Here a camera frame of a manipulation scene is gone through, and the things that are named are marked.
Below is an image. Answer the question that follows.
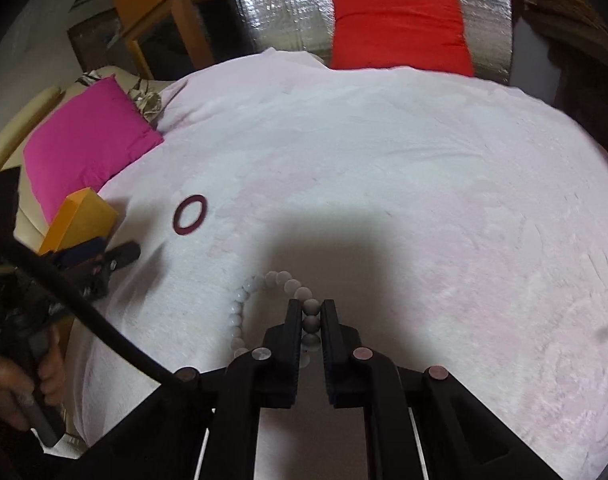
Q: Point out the white bead bracelet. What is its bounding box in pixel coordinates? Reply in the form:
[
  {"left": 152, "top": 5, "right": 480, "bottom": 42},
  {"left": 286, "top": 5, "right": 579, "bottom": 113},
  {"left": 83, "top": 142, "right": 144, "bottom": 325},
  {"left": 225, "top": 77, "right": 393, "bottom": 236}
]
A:
[{"left": 226, "top": 270, "right": 321, "bottom": 366}]

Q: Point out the black cable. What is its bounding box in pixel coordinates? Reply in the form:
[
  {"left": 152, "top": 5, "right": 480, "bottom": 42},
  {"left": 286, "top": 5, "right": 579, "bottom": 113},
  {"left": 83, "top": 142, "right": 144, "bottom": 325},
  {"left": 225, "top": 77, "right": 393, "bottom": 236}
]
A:
[{"left": 0, "top": 222, "right": 182, "bottom": 388}]

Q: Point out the orange cardboard box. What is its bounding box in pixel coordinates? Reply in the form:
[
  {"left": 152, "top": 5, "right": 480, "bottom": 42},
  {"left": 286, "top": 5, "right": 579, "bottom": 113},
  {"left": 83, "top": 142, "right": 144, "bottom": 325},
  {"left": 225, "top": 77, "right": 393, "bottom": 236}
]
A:
[{"left": 38, "top": 187, "right": 120, "bottom": 256}]

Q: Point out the patterned cloth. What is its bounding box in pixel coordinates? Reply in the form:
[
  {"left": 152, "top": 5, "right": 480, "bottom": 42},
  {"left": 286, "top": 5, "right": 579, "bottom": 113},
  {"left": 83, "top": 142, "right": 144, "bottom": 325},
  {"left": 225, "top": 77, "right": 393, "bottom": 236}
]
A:
[{"left": 129, "top": 77, "right": 163, "bottom": 123}]

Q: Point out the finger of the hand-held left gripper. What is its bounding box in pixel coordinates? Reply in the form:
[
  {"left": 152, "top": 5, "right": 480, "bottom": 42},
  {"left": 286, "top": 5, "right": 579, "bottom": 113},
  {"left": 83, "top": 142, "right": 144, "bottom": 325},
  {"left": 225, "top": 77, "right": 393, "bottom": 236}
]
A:
[
  {"left": 66, "top": 241, "right": 142, "bottom": 301},
  {"left": 51, "top": 237, "right": 110, "bottom": 268}
]

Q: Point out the dark wooden shelf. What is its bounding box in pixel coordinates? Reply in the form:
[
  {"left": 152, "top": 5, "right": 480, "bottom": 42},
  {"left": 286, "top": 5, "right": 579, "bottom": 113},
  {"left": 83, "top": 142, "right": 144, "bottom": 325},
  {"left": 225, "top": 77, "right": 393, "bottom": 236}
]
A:
[{"left": 508, "top": 0, "right": 608, "bottom": 161}]

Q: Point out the silver insulation panel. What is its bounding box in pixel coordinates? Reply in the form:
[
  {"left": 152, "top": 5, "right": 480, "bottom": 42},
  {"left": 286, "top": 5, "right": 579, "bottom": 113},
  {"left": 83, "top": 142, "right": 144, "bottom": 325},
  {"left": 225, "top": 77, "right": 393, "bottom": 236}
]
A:
[{"left": 219, "top": 0, "right": 514, "bottom": 86}]

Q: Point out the pink pillow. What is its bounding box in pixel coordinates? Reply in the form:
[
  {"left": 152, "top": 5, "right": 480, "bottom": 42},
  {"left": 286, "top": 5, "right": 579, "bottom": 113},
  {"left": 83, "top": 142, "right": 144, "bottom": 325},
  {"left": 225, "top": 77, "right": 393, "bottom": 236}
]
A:
[{"left": 23, "top": 74, "right": 165, "bottom": 225}]

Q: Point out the small red pillow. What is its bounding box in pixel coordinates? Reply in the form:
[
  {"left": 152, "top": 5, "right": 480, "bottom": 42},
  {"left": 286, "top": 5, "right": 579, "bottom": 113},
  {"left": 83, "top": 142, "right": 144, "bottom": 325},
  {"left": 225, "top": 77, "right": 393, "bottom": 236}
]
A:
[{"left": 329, "top": 0, "right": 474, "bottom": 78}]

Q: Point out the maroon hair tie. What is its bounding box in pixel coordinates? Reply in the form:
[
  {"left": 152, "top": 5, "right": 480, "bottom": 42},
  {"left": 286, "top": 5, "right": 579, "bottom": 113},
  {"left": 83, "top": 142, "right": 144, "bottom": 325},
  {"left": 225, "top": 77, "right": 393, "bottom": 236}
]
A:
[{"left": 173, "top": 194, "right": 208, "bottom": 236}]

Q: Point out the person's left hand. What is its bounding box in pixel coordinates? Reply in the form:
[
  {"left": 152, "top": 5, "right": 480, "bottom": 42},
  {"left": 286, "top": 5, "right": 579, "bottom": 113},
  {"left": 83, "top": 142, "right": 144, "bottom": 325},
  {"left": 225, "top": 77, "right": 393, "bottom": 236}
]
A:
[{"left": 0, "top": 332, "right": 67, "bottom": 432}]

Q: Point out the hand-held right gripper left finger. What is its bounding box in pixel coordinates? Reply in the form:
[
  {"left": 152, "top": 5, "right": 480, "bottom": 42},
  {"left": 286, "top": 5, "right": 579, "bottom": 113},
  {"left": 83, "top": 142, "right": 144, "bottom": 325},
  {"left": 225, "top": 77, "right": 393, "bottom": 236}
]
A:
[{"left": 79, "top": 299, "right": 305, "bottom": 480}]

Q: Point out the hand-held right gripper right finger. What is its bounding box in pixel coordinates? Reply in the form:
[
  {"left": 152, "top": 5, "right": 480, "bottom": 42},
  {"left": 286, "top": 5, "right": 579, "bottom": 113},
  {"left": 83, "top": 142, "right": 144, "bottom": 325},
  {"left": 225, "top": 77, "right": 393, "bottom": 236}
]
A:
[{"left": 321, "top": 299, "right": 564, "bottom": 480}]

